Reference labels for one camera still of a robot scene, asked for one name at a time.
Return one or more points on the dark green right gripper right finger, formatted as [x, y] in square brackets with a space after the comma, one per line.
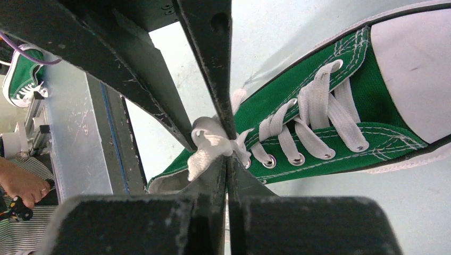
[262, 222]

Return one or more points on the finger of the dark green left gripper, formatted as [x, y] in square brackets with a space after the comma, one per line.
[110, 41]
[207, 25]

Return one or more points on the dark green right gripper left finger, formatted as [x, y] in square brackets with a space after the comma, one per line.
[188, 222]

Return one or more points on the white shoelace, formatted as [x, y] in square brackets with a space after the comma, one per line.
[319, 107]

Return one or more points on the green canvas sneaker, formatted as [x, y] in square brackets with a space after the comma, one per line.
[374, 98]

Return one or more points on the bare human hand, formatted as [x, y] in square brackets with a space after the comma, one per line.
[17, 182]

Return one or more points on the striped grey cloth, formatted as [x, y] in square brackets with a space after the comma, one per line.
[23, 229]

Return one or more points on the aluminium frame rail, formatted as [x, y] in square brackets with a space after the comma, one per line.
[93, 146]

